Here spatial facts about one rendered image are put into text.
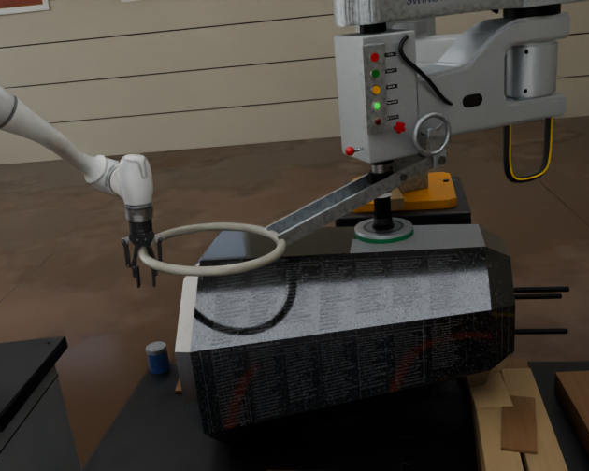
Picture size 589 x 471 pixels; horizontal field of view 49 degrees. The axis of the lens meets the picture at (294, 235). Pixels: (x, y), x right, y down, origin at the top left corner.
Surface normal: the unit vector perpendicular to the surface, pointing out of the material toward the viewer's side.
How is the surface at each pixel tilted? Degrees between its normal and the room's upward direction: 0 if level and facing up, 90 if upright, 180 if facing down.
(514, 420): 0
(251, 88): 90
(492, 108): 90
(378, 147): 90
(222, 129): 90
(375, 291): 45
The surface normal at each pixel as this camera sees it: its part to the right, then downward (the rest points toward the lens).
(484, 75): 0.37, 0.28
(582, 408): -0.10, -0.94
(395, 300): -0.14, -0.42
